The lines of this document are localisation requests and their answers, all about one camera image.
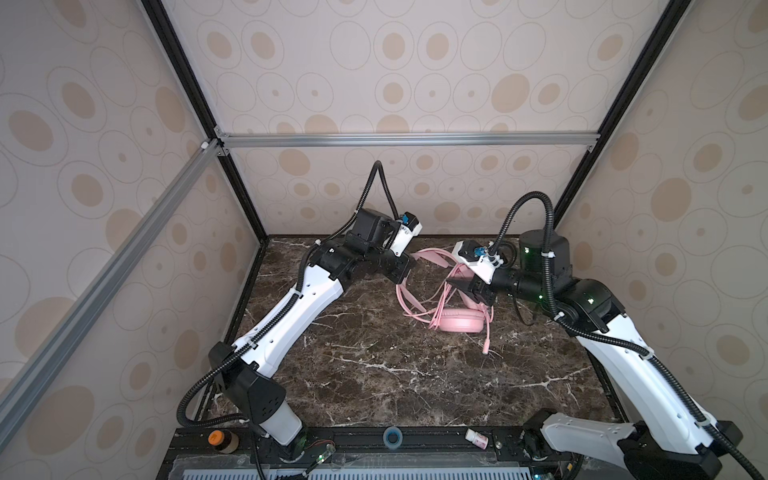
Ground pink cat-ear headphones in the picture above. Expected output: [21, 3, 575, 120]
[395, 248, 494, 336]

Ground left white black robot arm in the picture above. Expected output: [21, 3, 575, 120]
[176, 161, 421, 448]

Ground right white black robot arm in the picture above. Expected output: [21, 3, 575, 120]
[452, 191, 762, 479]

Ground small white pink box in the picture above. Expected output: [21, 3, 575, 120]
[465, 428, 489, 450]

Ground blue tape roll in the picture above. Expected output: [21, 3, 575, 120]
[382, 426, 403, 451]

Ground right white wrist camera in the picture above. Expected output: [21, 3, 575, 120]
[452, 240, 505, 285]

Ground back aluminium rail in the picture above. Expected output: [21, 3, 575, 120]
[220, 131, 600, 149]

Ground aluminium rail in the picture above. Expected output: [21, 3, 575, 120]
[1, 139, 221, 449]
[220, 131, 600, 149]

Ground right black frame post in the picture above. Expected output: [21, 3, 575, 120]
[554, 0, 693, 227]

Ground black frame post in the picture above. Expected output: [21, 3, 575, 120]
[139, 0, 269, 243]
[554, 0, 693, 227]

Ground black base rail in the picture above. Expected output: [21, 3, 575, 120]
[157, 422, 673, 480]

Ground left black frame post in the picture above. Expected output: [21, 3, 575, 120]
[139, 0, 269, 243]

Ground left aluminium rail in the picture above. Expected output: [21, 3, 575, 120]
[1, 139, 221, 449]

